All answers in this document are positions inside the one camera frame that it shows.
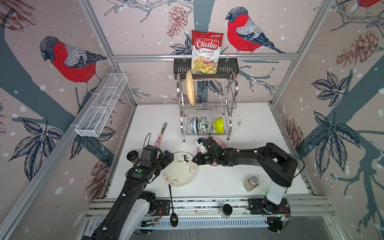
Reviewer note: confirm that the white wire mesh basket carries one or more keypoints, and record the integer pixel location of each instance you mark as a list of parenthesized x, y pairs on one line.
[(98, 113)]

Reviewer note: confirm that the pink spotted handle knife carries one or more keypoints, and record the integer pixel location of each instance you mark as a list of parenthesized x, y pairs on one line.
[(159, 139)]

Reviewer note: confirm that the blue floral white bowl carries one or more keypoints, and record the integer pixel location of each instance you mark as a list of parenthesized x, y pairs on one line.
[(194, 126)]

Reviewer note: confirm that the lime green bowl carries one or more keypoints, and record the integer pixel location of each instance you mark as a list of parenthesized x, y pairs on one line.
[(219, 125)]

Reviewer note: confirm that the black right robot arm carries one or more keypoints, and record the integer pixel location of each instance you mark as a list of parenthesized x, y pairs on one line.
[(279, 165)]

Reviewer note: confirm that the black lid spice jar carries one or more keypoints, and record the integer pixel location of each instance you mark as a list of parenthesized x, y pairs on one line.
[(133, 156)]

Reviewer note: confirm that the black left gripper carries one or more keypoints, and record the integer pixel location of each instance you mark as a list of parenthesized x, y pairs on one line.
[(165, 161)]

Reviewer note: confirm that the black lid jar on rail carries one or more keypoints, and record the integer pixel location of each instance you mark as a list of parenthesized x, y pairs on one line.
[(226, 211)]

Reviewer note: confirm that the black wall shelf basket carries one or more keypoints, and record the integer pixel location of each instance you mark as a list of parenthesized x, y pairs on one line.
[(223, 67)]

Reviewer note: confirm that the black spoon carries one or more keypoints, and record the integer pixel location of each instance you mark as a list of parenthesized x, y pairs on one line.
[(174, 221)]

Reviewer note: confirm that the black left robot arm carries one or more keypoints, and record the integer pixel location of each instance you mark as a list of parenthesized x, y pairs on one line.
[(133, 202)]

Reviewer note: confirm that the yellow cream plate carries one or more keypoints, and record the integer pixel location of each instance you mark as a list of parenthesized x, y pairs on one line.
[(190, 88)]

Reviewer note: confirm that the pink bear plate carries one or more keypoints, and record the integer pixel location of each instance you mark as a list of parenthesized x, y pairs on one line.
[(222, 144)]

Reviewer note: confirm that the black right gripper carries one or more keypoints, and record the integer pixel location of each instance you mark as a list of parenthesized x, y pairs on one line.
[(199, 161)]

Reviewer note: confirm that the silver lid spice jar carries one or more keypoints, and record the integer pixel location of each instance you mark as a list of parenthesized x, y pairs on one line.
[(251, 183)]

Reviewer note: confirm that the green leaf pattern bowl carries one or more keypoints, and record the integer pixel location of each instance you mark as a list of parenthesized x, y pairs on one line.
[(205, 126)]

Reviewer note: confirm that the chrome two-tier dish rack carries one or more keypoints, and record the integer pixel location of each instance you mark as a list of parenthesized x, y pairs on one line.
[(214, 98)]

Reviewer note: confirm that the white floral ceramic plate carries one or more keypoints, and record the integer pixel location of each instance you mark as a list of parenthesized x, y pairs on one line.
[(181, 171)]

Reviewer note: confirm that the red cassava chips bag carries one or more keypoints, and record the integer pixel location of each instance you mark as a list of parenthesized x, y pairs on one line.
[(206, 46)]

